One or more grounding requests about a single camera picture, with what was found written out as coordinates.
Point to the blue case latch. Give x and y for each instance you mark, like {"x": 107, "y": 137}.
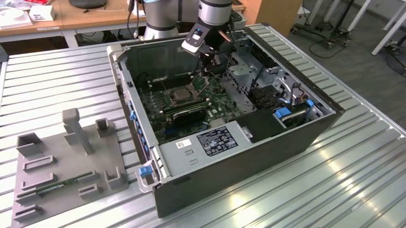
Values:
{"x": 145, "y": 171}

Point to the flat white box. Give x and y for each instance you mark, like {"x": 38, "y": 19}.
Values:
{"x": 14, "y": 20}

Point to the silver power supply unit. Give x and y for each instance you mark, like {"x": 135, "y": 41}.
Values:
{"x": 178, "y": 156}

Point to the white cardboard box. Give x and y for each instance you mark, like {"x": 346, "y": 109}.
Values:
{"x": 43, "y": 13}

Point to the CPU socket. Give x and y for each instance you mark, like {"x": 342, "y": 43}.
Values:
{"x": 178, "y": 102}

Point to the wooden cabinet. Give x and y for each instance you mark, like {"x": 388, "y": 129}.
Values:
{"x": 275, "y": 14}

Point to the blue plastic clip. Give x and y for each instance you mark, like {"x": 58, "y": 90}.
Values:
{"x": 310, "y": 103}

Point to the black wheeled equipment stand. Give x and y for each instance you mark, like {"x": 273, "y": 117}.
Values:
{"x": 337, "y": 38}

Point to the hard disk in blue carrier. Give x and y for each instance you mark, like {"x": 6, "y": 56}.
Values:
{"x": 282, "y": 112}

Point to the dark grey PC case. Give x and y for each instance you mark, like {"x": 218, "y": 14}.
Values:
{"x": 238, "y": 178}

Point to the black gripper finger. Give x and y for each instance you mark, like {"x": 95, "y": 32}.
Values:
{"x": 217, "y": 59}
{"x": 207, "y": 61}

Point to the white table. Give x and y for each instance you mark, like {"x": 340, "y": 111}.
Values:
{"x": 378, "y": 48}

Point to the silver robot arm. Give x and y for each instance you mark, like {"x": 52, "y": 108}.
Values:
{"x": 214, "y": 12}

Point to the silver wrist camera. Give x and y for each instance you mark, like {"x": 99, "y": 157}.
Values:
{"x": 194, "y": 40}

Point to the green motherboard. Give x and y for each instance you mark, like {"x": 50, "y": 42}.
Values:
{"x": 219, "y": 107}

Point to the black round object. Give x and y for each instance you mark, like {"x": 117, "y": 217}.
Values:
{"x": 87, "y": 3}

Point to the green RAM stick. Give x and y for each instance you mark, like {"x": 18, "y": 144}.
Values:
{"x": 56, "y": 185}

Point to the grey parts rack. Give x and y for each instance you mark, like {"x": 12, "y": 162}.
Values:
{"x": 56, "y": 209}

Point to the black expansion card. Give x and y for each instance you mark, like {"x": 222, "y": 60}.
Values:
{"x": 190, "y": 117}

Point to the silver CPU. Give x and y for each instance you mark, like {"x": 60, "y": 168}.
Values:
{"x": 182, "y": 94}

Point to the wooden desk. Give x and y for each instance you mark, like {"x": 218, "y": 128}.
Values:
{"x": 95, "y": 16}

